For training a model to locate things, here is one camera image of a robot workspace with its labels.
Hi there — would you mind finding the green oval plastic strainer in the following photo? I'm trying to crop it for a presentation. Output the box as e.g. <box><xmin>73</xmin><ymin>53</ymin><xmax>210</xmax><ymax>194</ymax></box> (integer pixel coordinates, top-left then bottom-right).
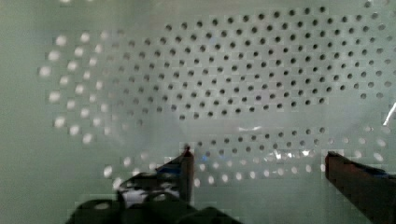
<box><xmin>1</xmin><ymin>0</ymin><xmax>395</xmax><ymax>224</ymax></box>

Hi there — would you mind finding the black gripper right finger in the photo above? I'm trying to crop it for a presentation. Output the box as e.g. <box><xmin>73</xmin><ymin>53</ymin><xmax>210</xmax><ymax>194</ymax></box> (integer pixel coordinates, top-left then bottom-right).
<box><xmin>325</xmin><ymin>151</ymin><xmax>396</xmax><ymax>224</ymax></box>

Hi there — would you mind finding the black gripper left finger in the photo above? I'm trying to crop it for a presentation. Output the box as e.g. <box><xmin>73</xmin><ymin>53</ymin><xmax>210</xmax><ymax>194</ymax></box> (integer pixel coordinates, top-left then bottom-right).
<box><xmin>65</xmin><ymin>146</ymin><xmax>242</xmax><ymax>224</ymax></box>

